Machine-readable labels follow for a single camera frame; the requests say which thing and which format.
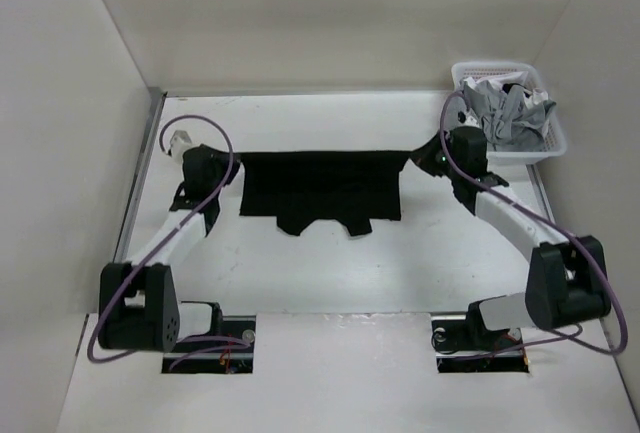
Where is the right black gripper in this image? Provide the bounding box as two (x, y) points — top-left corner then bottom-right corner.
(407, 130), (462, 181)

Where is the black tank top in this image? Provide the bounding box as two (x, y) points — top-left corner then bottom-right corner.
(240, 150), (412, 237)

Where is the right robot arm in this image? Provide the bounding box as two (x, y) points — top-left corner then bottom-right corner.
(409, 126), (614, 358)

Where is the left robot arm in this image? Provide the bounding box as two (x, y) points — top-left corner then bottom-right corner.
(95, 145), (240, 353)

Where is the grey tank top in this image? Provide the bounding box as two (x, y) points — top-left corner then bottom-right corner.
(461, 86), (557, 150)

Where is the white tank top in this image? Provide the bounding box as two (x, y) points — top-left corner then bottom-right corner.
(460, 70), (550, 108)

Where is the white plastic basket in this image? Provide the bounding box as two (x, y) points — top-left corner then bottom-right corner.
(451, 60), (567, 165)

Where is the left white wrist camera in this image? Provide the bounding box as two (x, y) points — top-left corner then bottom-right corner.
(167, 130), (194, 164)

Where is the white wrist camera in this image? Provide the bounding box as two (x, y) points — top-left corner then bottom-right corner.
(167, 130), (194, 164)
(457, 111), (479, 128)

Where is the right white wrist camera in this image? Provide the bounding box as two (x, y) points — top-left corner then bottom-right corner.
(457, 111), (479, 128)

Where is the left metal table rail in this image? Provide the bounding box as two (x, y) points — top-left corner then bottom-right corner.
(112, 87), (166, 263)

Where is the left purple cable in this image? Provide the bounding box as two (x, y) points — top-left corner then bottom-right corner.
(87, 115), (251, 372)

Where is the purple cable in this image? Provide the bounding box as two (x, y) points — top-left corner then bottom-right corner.
(87, 115), (251, 372)
(439, 91), (630, 360)

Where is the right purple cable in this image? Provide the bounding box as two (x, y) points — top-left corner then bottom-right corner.
(439, 91), (630, 360)

